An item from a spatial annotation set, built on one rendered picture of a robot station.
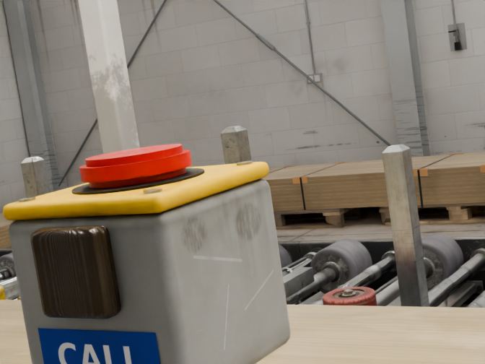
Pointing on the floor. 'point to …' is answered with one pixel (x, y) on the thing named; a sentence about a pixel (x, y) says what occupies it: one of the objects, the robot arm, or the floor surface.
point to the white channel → (109, 75)
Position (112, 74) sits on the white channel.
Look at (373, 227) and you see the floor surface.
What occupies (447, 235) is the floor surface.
